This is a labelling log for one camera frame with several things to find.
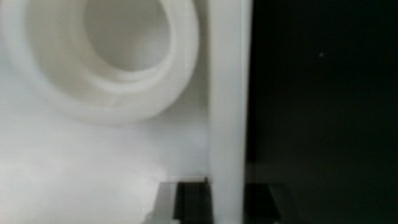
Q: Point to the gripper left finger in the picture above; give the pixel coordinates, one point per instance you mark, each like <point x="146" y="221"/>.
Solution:
<point x="181" y="203"/>

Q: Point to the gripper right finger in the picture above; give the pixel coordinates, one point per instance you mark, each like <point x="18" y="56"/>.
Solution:
<point x="267" y="204"/>

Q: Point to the white square tabletop part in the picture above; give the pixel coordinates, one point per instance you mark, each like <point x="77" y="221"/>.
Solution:
<point x="123" y="106"/>

